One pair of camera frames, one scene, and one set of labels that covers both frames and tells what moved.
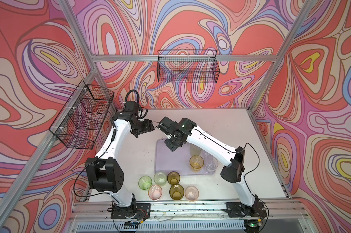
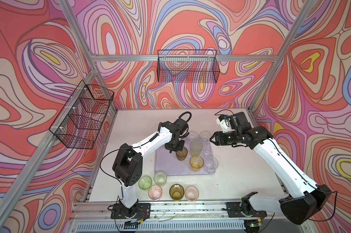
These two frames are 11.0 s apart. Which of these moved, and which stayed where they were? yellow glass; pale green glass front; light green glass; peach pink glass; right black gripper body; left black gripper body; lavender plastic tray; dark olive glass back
Moved: right black gripper body; dark olive glass back; left black gripper body
Stayed: light green glass; peach pink glass; lavender plastic tray; pale green glass front; yellow glass
